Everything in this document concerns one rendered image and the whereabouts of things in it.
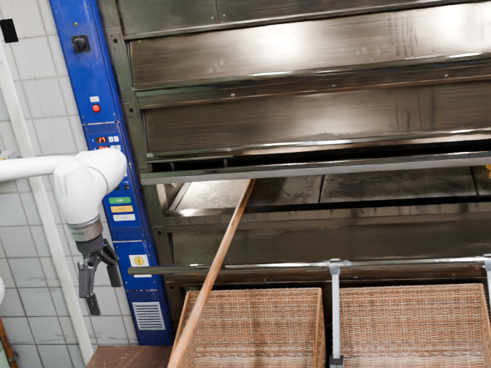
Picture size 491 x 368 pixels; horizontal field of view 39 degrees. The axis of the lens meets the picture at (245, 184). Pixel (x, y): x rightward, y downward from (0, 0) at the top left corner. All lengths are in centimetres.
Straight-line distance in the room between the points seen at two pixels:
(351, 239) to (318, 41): 77
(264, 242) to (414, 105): 79
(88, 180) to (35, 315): 150
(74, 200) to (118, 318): 133
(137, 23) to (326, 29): 66
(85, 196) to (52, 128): 95
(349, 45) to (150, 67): 71
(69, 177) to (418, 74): 121
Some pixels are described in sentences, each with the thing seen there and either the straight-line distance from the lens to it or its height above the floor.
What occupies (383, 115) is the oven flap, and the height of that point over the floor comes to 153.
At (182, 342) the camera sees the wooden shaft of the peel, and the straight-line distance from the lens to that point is 198.
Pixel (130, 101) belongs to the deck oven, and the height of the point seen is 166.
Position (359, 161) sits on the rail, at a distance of 235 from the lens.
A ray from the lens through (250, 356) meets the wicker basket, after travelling 288.
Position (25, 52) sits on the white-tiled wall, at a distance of 270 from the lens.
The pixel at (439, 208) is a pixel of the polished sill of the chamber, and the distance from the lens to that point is 259.
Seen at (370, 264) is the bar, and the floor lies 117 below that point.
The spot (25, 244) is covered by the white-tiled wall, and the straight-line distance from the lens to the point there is 307.
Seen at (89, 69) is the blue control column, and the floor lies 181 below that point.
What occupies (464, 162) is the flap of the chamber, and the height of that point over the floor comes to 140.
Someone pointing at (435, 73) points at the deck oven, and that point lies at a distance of 240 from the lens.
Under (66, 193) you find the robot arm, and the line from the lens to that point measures 183.
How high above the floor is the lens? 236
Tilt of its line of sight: 24 degrees down
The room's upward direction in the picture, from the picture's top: 9 degrees counter-clockwise
